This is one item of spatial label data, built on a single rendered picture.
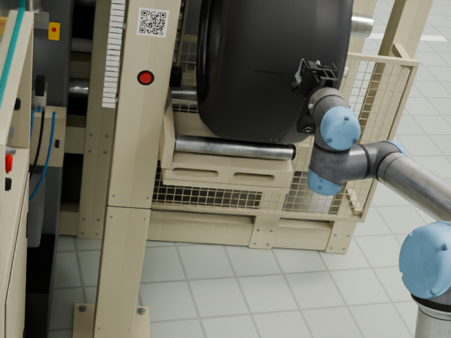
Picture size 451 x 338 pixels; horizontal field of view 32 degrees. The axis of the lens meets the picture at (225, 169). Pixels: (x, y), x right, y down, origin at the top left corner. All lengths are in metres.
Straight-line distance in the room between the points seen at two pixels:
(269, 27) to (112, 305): 1.16
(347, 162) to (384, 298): 1.65
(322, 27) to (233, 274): 1.46
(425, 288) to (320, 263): 1.98
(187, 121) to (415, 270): 1.26
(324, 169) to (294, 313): 1.48
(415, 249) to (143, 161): 1.10
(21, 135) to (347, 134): 0.87
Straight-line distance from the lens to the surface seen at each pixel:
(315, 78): 1.69
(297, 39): 1.85
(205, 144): 2.11
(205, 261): 3.12
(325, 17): 1.87
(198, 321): 2.88
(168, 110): 2.16
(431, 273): 1.28
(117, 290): 2.55
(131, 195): 2.29
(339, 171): 1.59
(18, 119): 2.00
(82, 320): 2.81
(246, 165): 2.15
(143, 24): 2.01
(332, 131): 1.52
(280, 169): 2.17
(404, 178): 1.57
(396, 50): 2.78
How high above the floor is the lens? 2.05
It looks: 34 degrees down
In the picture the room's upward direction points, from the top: 12 degrees clockwise
